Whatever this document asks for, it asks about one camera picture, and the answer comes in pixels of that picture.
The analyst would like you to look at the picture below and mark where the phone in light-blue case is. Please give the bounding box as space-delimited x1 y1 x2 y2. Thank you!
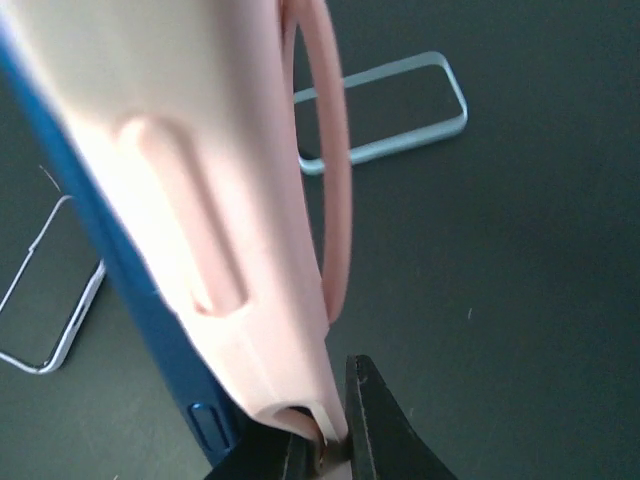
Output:
292 50 470 176

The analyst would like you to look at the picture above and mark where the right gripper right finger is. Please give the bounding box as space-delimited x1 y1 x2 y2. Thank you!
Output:
345 355 455 480

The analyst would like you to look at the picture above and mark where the blue phone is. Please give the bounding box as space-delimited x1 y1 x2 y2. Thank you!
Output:
1 26 241 466

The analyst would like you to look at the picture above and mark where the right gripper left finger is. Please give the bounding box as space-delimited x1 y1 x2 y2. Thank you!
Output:
205 408 325 480

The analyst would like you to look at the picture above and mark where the pink phone case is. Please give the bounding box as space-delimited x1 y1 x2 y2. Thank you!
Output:
0 0 357 480

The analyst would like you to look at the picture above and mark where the phone in lilac case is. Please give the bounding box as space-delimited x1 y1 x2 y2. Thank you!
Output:
1 195 106 376

